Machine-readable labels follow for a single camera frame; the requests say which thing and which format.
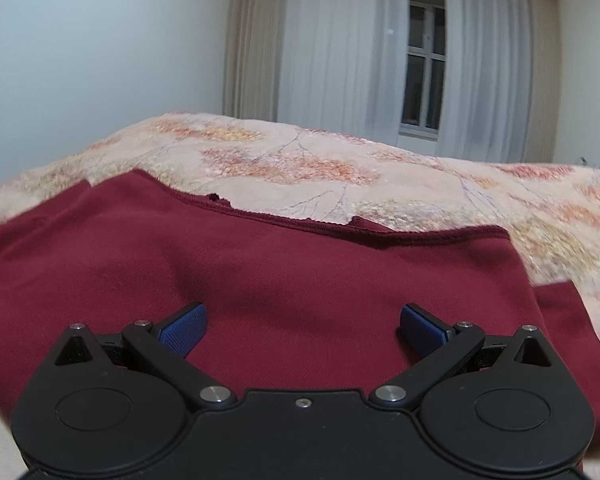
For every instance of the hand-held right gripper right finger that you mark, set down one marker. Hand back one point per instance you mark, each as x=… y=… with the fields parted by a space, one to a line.
x=422 y=332

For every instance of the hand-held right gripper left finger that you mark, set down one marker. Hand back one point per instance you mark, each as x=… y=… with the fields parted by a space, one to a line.
x=185 y=334

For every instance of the maroon long-sleeved shirt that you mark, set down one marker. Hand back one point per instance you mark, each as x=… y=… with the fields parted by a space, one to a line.
x=305 y=280

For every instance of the floral beige blanket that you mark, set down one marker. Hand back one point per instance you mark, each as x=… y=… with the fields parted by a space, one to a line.
x=305 y=160

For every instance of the sheer white curtain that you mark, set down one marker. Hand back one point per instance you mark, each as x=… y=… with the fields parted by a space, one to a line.
x=340 y=50
x=485 y=70

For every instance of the window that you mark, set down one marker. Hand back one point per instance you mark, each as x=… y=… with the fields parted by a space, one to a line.
x=424 y=60

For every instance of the beige curtain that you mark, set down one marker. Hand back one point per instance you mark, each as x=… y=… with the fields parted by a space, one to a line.
x=544 y=80
x=252 y=40

